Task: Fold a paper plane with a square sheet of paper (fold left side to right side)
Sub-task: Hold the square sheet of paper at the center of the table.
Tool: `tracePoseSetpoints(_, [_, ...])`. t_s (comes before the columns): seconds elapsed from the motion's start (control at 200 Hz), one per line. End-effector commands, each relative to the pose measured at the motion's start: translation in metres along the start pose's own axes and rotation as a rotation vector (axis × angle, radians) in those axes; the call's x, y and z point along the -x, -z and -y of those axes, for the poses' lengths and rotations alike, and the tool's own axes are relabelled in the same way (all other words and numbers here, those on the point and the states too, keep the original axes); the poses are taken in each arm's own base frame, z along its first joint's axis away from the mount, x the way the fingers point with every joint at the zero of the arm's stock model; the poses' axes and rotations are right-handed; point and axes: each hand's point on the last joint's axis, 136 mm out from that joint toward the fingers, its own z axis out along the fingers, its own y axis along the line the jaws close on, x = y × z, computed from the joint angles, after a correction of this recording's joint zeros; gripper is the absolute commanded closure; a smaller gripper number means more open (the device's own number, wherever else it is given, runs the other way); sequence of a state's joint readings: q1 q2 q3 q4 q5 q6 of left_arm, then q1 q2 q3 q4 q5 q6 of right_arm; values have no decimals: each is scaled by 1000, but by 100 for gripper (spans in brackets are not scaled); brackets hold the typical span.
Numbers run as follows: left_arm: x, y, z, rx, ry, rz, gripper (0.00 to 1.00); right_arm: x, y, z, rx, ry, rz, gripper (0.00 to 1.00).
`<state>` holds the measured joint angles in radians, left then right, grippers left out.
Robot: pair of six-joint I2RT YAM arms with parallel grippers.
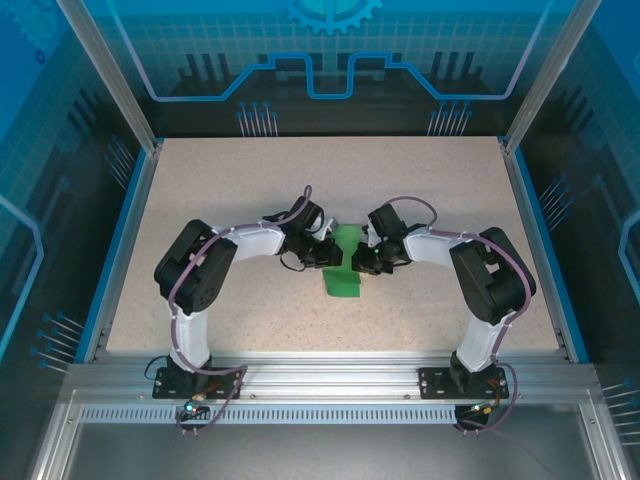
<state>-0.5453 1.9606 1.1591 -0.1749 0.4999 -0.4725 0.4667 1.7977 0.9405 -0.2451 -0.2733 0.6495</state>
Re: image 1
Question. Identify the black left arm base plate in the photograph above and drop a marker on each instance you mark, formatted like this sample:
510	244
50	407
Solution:
225	384

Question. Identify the green paper sheet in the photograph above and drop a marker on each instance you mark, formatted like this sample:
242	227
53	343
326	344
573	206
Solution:
342	282

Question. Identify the aluminium cross rail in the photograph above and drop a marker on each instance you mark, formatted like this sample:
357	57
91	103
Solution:
325	375

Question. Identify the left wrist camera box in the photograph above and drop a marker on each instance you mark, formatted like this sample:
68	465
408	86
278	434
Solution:
325	228

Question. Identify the aluminium frame post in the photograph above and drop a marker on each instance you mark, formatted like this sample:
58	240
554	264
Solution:
112	80
547	80

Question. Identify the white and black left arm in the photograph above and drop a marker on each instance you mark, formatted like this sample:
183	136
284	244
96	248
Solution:
195	270

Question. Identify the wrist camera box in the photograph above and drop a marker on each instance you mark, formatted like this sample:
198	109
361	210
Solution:
368	232
325	228

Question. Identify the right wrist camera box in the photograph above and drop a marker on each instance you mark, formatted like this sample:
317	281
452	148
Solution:
368	232

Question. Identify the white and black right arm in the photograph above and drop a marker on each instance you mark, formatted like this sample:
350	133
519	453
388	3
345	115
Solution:
492	275

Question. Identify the blue-edged aluminium side rail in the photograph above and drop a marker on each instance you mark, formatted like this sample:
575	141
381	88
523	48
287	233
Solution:
545	250
122	250

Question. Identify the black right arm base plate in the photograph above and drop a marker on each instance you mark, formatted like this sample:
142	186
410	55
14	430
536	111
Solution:
432	382

